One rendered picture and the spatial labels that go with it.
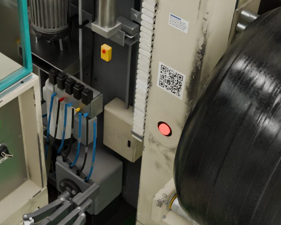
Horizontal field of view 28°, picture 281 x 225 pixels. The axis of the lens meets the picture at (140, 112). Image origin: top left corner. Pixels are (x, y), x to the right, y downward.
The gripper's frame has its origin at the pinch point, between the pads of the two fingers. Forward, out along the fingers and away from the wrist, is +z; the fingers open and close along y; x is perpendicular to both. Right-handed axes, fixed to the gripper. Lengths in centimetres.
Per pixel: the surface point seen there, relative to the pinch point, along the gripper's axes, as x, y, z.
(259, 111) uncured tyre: -31.0, -26.4, 17.6
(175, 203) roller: 14.2, -10.6, 21.6
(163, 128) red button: -0.8, 0.1, 28.1
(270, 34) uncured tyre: -38, -20, 30
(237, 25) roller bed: -9, 5, 68
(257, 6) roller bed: -10, 6, 80
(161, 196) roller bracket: 11.0, -7.8, 18.8
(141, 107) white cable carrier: -1.6, 8.5, 29.6
